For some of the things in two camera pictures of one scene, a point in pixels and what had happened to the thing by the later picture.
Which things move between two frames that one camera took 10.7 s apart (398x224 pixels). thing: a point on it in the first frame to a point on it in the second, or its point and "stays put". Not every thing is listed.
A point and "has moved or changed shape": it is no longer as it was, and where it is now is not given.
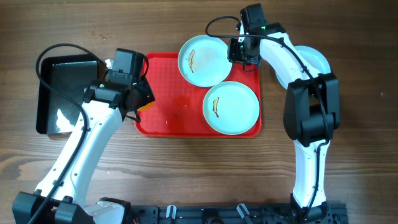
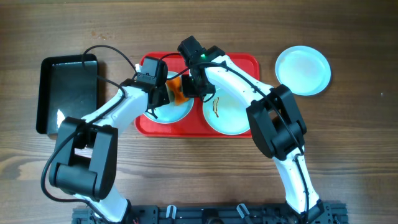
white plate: (203, 61) has moved or changed shape
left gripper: (144, 96) to (163, 95)
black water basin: (63, 83) stays put
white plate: (231, 107) stays put
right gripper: (232, 56) to (189, 91)
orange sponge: (148, 105) has moved or changed shape
